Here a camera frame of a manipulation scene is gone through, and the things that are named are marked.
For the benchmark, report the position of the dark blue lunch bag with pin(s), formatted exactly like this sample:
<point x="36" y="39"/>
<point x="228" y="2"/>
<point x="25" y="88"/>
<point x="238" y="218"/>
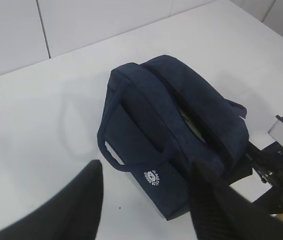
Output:
<point x="159" y="118"/>

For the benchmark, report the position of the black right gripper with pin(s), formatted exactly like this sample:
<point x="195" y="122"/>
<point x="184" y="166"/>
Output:
<point x="268" y="164"/>

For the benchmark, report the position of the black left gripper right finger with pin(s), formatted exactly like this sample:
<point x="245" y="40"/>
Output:
<point x="218" y="212"/>

